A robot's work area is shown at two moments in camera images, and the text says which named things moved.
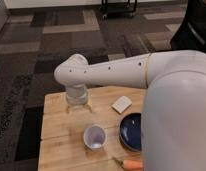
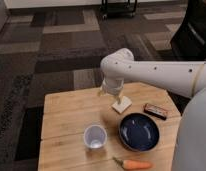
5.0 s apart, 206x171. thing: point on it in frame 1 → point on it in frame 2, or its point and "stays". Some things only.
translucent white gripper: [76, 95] → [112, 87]
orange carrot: [130, 165] stays
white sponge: [122, 104] stays
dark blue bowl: [131, 132] stays
